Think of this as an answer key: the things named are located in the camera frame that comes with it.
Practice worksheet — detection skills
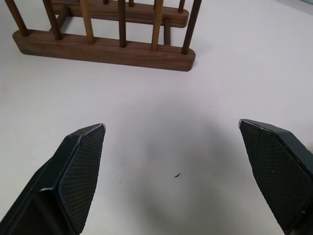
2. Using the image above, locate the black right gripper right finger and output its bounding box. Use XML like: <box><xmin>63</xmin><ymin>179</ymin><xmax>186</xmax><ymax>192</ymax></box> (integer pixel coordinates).
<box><xmin>238</xmin><ymin>118</ymin><xmax>313</xmax><ymax>235</ymax></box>

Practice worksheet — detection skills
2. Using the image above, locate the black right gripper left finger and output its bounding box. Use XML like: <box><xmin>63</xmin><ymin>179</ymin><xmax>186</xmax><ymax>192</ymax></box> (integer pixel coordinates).
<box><xmin>0</xmin><ymin>123</ymin><xmax>107</xmax><ymax>235</ymax></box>

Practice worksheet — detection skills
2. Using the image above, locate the wooden dish rack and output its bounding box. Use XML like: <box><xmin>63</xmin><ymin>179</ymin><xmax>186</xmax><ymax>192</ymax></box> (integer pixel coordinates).
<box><xmin>4</xmin><ymin>0</ymin><xmax>202</xmax><ymax>72</ymax></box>

